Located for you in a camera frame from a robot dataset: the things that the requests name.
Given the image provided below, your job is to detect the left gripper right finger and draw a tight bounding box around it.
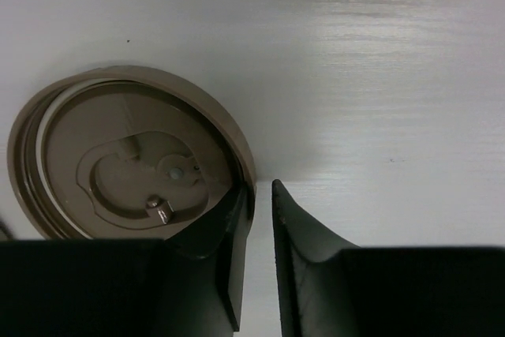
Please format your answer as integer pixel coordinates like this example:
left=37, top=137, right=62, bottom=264
left=271, top=180, right=504, bottom=336

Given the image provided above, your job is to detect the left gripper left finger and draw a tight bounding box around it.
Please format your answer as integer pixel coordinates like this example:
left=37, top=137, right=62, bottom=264
left=1, top=187, right=249, bottom=336

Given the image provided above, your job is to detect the brown round lid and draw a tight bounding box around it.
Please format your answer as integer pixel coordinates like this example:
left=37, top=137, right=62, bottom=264
left=7, top=66, right=256, bottom=239

